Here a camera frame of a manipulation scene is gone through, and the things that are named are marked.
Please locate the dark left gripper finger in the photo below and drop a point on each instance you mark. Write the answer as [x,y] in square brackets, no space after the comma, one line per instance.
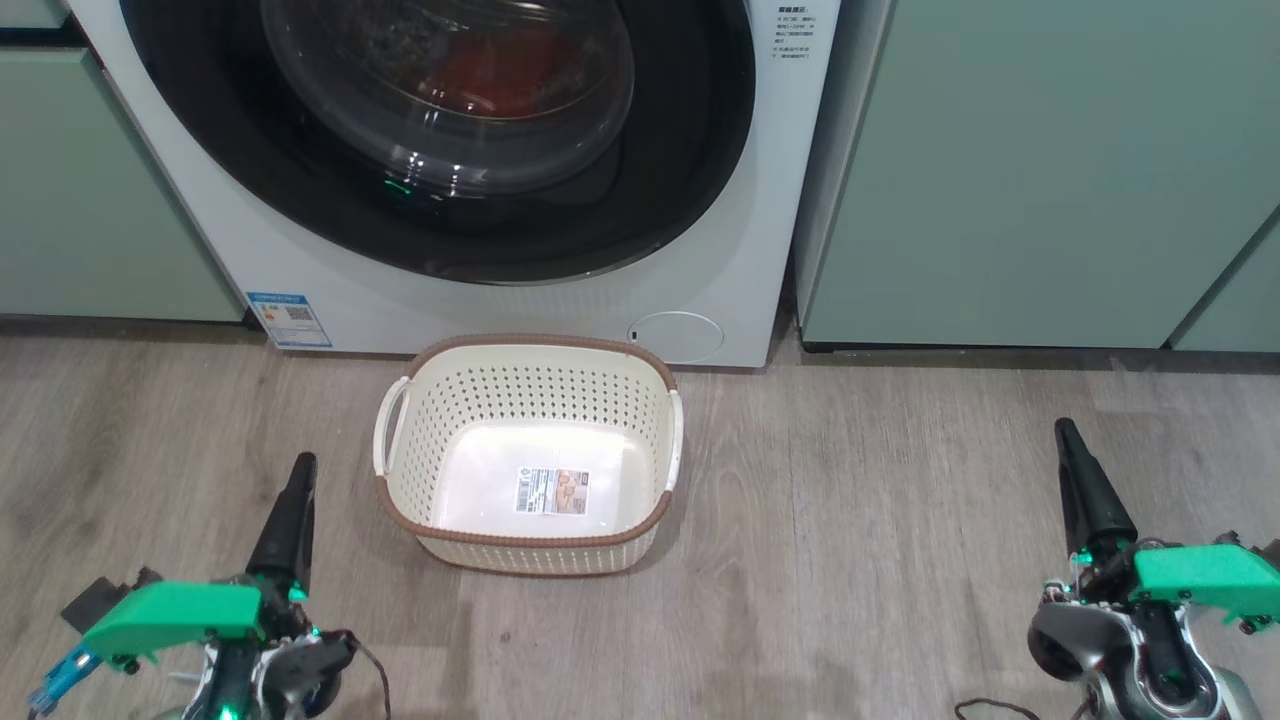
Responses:
[285,540]

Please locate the blue left camera connector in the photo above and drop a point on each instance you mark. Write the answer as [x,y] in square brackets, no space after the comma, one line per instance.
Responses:
[62,682]

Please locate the paper basket label sticker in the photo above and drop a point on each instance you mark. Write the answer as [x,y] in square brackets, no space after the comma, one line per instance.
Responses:
[552,491]

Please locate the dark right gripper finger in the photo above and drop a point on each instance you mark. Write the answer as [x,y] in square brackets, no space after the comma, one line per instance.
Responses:
[1095,510]

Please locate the blue energy label sticker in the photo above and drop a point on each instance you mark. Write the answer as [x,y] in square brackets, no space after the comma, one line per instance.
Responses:
[290,320]

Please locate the cream perforated laundry basket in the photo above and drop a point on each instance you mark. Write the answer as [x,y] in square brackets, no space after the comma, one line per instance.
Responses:
[530,395]

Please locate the washing machine door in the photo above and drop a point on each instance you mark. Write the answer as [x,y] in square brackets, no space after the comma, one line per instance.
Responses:
[250,170]

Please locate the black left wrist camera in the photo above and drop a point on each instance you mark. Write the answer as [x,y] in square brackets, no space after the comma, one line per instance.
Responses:
[88,606]

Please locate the red mesh shirt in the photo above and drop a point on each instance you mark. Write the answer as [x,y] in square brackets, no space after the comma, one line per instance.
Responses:
[500,70]

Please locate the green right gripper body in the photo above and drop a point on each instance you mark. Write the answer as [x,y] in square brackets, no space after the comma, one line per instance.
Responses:
[1200,578]

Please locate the pale green cabinet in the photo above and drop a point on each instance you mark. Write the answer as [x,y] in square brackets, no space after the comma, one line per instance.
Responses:
[1000,180]
[90,200]
[1240,300]

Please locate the printed warning text label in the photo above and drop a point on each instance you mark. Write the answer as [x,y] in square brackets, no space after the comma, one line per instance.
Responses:
[797,32]

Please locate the round white filter cover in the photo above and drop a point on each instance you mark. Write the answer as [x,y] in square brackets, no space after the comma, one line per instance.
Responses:
[680,337]

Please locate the white front-load washing machine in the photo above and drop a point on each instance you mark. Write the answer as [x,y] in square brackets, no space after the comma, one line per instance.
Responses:
[500,312]

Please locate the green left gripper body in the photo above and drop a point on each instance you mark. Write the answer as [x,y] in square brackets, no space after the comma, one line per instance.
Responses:
[180,612]

